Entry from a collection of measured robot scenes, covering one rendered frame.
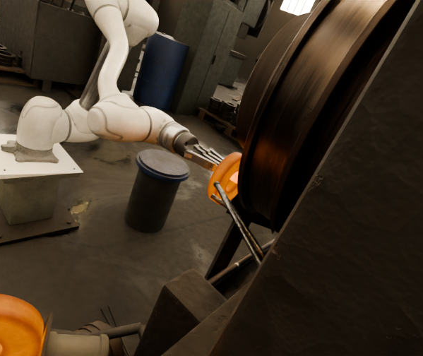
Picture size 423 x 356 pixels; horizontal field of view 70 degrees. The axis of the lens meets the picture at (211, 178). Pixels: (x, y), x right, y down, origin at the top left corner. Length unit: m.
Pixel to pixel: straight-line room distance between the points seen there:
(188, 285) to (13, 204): 1.28
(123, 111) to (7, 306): 0.57
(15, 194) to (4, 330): 1.20
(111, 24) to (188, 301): 0.98
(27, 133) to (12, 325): 1.16
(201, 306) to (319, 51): 0.39
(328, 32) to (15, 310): 0.52
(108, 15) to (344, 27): 0.96
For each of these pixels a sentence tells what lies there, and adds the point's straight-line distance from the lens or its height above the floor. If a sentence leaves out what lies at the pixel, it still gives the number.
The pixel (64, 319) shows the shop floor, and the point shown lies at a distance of 1.44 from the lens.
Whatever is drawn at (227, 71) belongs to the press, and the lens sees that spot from 8.47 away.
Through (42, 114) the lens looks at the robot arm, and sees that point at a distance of 1.53.
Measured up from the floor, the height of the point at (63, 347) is 0.70.
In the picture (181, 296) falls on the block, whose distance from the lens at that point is 0.51.
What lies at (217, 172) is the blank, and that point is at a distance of 0.80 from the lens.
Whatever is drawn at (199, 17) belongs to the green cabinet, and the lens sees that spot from 4.20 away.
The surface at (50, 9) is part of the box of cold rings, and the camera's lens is 3.53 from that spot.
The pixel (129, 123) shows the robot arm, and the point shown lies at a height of 0.86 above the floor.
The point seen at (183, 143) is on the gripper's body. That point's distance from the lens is 0.92.
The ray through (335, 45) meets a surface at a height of 1.20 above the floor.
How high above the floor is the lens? 1.17
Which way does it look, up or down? 24 degrees down
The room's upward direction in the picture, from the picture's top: 23 degrees clockwise
